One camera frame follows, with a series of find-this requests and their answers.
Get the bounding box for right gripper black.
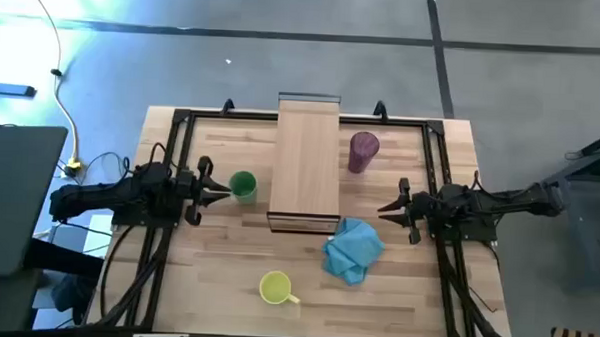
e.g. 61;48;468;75
374;175;434;246

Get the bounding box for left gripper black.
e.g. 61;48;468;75
175;154;233;228

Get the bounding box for green plastic cup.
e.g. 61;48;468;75
228;169;260;206

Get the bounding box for tall purple translucent cup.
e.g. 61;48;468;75
347;130;382;175

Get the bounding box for pale yellow mug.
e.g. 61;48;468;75
257;269;303;308

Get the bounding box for blue crumpled cloth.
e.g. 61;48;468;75
320;216;387;288

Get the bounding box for yellow power plug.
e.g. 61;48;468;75
61;155;85;180

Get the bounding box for blue fabric item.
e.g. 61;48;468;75
48;273;98;327

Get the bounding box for dark grey flat panel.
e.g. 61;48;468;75
0;123;70;281

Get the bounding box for black flat bar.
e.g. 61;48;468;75
0;82;38;99

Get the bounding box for black aluminium table frame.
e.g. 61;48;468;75
84;103;522;337

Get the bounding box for wooden shelf black metal frame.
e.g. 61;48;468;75
266;90;346;236

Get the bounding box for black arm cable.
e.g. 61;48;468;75
97;224;135;325

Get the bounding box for yellow cable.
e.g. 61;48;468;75
15;0;86;165

